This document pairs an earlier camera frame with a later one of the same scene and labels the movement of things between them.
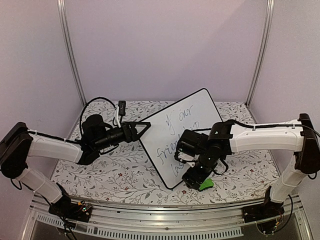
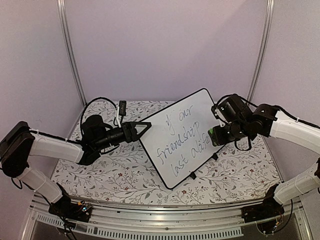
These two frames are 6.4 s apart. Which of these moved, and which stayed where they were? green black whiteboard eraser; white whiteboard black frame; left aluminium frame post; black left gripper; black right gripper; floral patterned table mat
Moved: black right gripper; green black whiteboard eraser
Stayed: white whiteboard black frame; left aluminium frame post; black left gripper; floral patterned table mat
